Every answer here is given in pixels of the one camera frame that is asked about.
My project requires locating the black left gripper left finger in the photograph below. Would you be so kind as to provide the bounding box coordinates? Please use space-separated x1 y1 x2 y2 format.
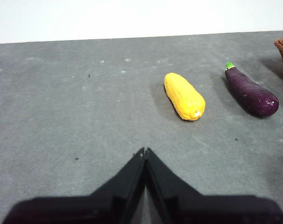
2 147 147 224

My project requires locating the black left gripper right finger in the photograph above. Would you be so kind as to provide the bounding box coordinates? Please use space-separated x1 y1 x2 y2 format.
145 147 283 224

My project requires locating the yellow corn cob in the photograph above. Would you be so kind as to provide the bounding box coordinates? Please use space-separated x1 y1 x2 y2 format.
164 72 206 121

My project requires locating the purple eggplant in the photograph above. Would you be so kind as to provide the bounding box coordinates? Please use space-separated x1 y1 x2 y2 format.
224 62 279 118

